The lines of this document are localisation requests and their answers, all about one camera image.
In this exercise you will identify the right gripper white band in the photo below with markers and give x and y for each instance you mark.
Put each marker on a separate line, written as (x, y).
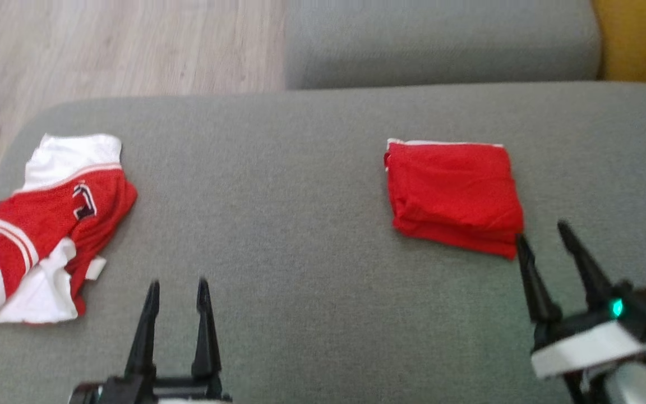
(586, 348)

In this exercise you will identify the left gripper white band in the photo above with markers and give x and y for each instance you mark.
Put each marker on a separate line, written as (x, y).
(149, 391)

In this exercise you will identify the small grey sofa cushion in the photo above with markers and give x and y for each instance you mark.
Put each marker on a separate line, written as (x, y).
(441, 42)

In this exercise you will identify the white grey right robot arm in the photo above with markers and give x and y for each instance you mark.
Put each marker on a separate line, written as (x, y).
(642, 387)

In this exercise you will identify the large grey sofa seat cushion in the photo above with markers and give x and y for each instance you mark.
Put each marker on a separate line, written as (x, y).
(300, 252)

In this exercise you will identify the yellow upholstered furniture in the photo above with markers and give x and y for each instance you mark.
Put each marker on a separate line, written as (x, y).
(640, 39)

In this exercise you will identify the red white t-shirt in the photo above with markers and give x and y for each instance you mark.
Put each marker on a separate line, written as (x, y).
(42, 230)

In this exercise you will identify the red shorts white trim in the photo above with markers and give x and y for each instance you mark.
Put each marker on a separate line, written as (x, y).
(455, 193)

